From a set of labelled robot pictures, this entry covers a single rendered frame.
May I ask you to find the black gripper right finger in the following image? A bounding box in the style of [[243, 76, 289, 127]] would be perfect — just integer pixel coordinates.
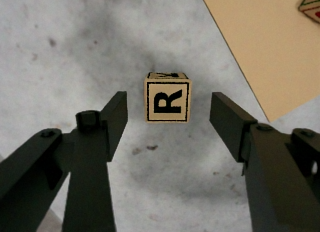
[[209, 92, 320, 232]]

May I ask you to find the tan square mat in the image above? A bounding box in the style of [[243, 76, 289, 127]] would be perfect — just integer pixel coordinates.
[[203, 0, 320, 123]]

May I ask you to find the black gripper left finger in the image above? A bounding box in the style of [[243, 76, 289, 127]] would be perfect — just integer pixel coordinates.
[[0, 91, 128, 232]]

